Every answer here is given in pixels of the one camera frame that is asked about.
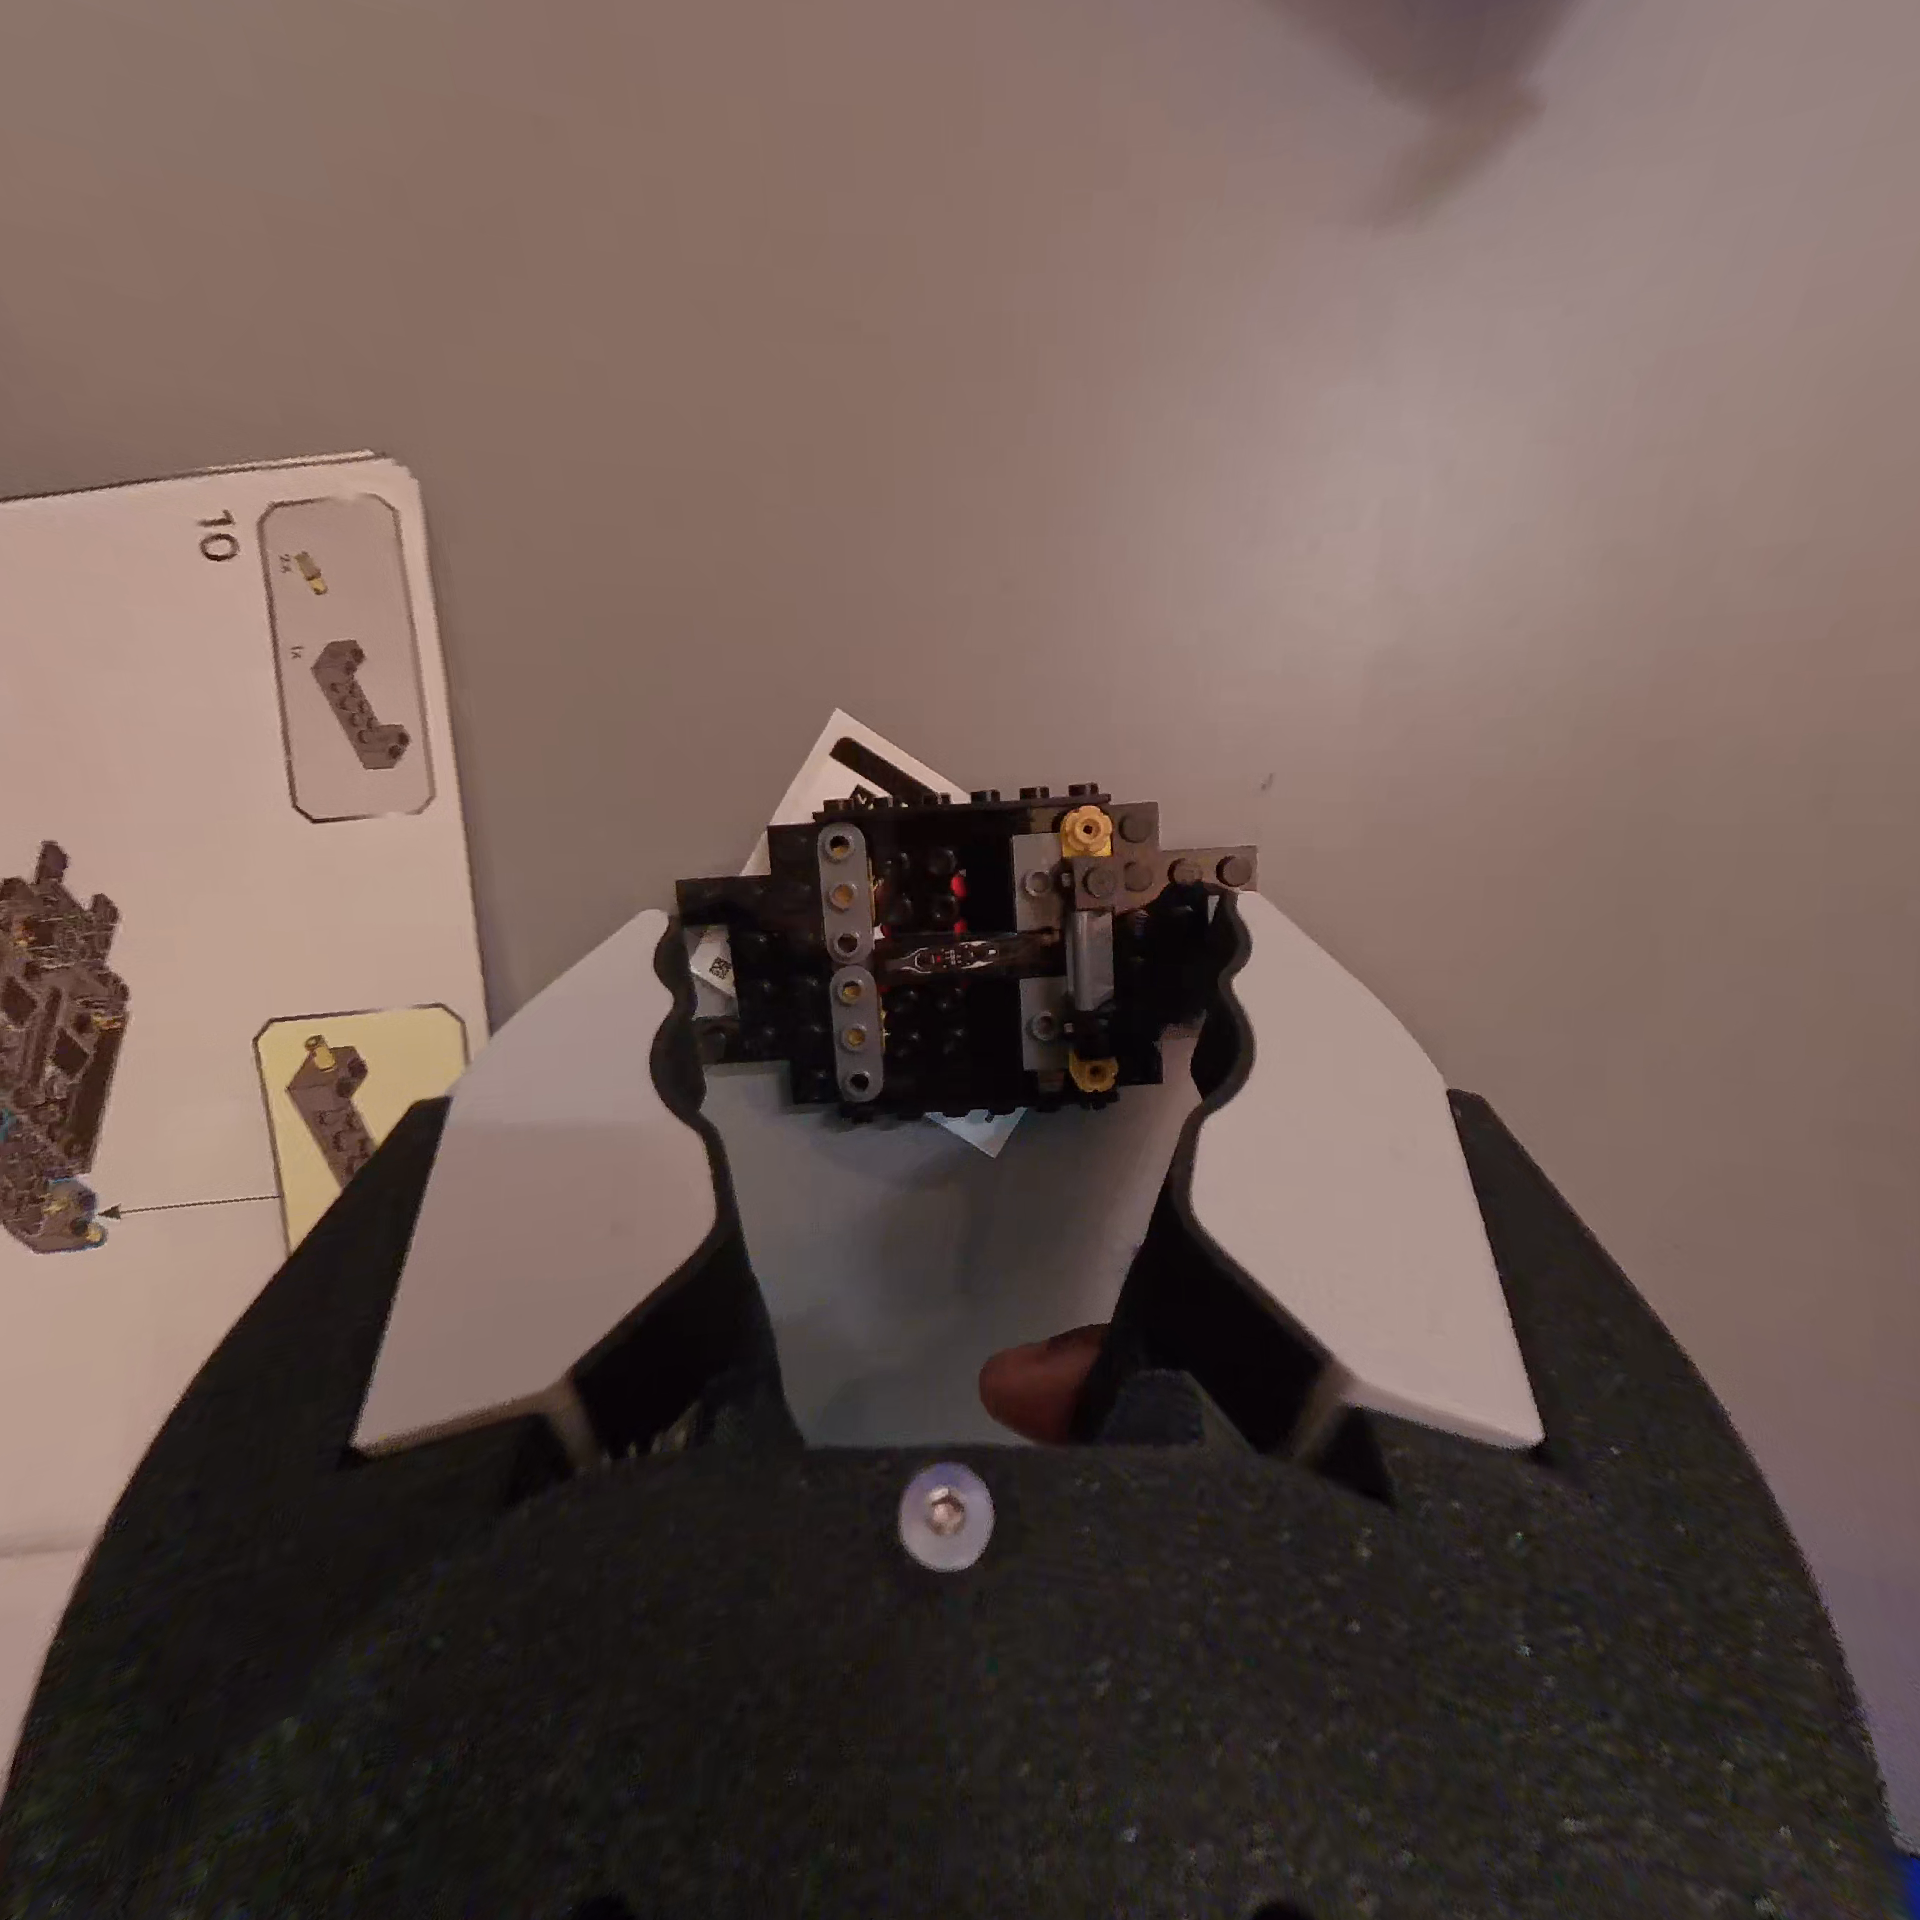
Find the black lego model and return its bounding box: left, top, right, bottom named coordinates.
left=674, top=780, right=1262, bottom=1128

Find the lego instruction booklet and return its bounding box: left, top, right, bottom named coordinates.
left=0, top=447, right=491, bottom=1557

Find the person's right hand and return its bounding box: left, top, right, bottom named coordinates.
left=978, top=1325, right=1113, bottom=1451

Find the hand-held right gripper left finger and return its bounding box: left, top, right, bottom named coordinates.
left=352, top=907, right=785, bottom=1468

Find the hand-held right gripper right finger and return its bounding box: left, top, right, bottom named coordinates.
left=1111, top=885, right=1547, bottom=1468

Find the white sticker sheet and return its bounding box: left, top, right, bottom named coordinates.
left=688, top=709, right=1040, bottom=1162

